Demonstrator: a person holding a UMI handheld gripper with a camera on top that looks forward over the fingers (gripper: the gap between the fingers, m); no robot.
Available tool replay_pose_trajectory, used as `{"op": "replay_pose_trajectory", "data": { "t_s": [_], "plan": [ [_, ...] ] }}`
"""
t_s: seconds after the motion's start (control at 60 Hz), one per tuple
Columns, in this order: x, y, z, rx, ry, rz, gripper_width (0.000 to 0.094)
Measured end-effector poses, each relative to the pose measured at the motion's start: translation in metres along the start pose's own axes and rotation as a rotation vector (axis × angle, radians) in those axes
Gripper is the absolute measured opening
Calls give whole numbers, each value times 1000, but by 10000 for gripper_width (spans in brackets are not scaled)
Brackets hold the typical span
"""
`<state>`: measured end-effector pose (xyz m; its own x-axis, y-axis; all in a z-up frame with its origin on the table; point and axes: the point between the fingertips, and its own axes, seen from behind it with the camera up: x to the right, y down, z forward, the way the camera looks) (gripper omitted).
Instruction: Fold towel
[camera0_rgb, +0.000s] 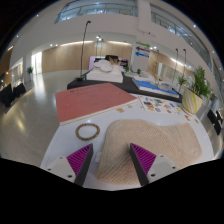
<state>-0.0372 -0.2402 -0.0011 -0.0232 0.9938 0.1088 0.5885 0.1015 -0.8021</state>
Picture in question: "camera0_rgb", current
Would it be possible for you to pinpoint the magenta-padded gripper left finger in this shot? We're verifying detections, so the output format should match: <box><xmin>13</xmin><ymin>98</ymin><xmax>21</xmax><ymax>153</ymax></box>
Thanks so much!
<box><xmin>45</xmin><ymin>143</ymin><xmax>94</xmax><ymax>187</ymax></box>

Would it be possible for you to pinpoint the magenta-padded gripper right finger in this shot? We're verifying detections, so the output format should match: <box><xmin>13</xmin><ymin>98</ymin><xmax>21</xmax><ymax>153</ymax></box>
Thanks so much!
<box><xmin>129</xmin><ymin>143</ymin><xmax>181</xmax><ymax>187</ymax></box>

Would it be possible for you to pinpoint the beige waffle towel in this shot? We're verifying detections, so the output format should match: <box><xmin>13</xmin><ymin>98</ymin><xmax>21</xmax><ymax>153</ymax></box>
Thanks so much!
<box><xmin>96</xmin><ymin>119</ymin><xmax>203</xmax><ymax>187</ymax></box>

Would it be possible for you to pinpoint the group of colourful stickers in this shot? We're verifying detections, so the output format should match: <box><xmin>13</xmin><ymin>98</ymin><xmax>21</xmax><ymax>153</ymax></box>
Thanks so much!
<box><xmin>138</xmin><ymin>94</ymin><xmax>184</xmax><ymax>115</ymax></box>

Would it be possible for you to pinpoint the flat red board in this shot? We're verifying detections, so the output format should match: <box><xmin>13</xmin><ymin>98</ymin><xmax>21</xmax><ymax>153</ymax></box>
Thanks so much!
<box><xmin>54</xmin><ymin>82</ymin><xmax>138</xmax><ymax>126</ymax></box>

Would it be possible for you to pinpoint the blue-based architectural model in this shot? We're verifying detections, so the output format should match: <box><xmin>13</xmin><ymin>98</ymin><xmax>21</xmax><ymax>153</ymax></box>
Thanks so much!
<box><xmin>131</xmin><ymin>77</ymin><xmax>180</xmax><ymax>99</ymax></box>

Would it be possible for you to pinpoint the black display platform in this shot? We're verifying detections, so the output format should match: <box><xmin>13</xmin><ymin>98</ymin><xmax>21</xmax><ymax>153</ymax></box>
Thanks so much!
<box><xmin>66</xmin><ymin>71</ymin><xmax>184</xmax><ymax>104</ymax></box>

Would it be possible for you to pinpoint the palm in striped pot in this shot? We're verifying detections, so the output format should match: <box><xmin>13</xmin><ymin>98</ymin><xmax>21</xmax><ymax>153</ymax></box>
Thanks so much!
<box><xmin>181</xmin><ymin>66</ymin><xmax>213</xmax><ymax>116</ymax></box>

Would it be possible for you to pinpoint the tall black lamp stand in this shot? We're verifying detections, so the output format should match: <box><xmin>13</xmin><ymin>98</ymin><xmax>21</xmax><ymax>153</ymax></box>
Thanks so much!
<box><xmin>75</xmin><ymin>20</ymin><xmax>92</xmax><ymax>82</ymax></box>

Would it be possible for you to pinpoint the group of dark chairs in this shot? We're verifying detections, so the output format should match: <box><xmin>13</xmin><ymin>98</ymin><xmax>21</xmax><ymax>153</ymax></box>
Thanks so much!
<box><xmin>0</xmin><ymin>83</ymin><xmax>27</xmax><ymax>108</ymax></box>
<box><xmin>207</xmin><ymin>109</ymin><xmax>224</xmax><ymax>135</ymax></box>

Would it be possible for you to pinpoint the small green potted plant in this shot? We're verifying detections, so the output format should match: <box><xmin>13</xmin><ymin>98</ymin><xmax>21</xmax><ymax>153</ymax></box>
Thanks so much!
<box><xmin>176</xmin><ymin>74</ymin><xmax>188</xmax><ymax>93</ymax></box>

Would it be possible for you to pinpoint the white architectural model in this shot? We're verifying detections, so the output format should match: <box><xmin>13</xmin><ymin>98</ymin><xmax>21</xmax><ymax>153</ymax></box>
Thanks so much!
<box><xmin>85</xmin><ymin>59</ymin><xmax>124</xmax><ymax>84</ymax></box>

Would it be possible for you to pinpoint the wooden bead ring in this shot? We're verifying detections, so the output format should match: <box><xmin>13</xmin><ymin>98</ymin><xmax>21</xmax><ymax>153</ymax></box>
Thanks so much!
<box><xmin>75</xmin><ymin>122</ymin><xmax>101</xmax><ymax>142</ymax></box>

